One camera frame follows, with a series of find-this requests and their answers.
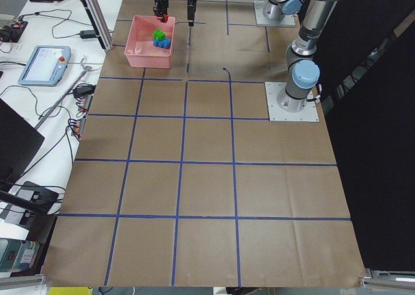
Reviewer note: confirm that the green block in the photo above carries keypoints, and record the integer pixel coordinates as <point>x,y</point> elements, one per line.
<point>158,35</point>

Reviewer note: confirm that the aluminium frame post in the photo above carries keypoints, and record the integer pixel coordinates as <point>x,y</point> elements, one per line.
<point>99,24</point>

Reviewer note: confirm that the metal rod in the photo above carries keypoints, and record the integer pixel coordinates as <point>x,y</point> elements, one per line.
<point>86,69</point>

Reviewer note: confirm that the pink plastic box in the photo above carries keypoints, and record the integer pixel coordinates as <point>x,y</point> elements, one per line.
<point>140,50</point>

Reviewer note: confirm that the red block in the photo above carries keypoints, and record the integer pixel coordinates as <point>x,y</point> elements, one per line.
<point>163,18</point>

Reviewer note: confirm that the black power adapter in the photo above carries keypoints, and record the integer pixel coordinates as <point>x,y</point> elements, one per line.
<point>87,34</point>

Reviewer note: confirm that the teach pendant tablet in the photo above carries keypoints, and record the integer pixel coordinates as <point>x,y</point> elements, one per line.
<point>46,66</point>

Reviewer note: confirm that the blue block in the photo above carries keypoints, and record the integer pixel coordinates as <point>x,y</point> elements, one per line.
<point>164,44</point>

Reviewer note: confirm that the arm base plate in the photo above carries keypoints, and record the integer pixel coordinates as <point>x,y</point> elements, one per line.
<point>270,15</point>
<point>282,108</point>

